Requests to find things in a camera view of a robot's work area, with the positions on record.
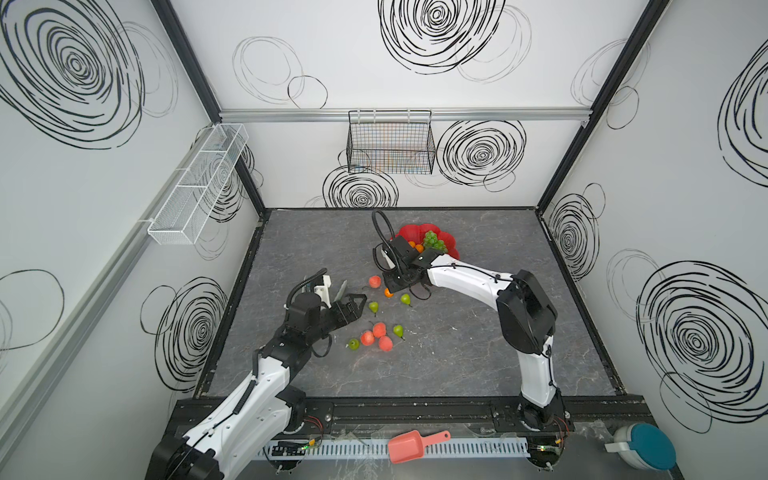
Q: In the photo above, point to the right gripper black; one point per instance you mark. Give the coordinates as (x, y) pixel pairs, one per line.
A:
(397, 279)

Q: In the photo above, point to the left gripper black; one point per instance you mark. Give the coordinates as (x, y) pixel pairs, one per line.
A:
(342, 309)

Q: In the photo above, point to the green grape bunch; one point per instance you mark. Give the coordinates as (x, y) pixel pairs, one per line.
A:
(431, 240)

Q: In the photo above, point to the red flower fruit bowl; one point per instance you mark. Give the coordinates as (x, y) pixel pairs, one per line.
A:
(415, 233)

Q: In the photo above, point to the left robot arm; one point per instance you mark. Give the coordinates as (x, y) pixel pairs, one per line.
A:
(263, 405)

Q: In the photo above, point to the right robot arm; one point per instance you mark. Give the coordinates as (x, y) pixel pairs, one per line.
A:
(527, 316)

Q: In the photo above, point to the metal green-tipped tongs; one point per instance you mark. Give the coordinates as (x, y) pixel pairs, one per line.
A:
(341, 292)

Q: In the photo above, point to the peach bottom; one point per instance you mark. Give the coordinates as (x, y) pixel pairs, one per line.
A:
(385, 344)

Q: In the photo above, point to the green pear lower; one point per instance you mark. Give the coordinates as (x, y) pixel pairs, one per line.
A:
(398, 330)

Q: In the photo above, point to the pink plastic scoop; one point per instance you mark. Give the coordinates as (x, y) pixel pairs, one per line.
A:
(412, 445)

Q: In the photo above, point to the teal lidded white jug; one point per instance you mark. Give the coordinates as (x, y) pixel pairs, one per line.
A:
(643, 446)

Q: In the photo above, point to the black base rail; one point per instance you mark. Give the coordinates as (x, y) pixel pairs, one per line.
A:
(498, 413)

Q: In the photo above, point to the black wire basket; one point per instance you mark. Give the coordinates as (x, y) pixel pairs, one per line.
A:
(390, 141)

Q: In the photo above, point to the white slotted cable duct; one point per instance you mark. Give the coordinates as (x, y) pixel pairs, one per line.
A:
(380, 449)

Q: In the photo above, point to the white mesh wall shelf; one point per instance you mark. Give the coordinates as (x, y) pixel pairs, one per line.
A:
(190, 204)

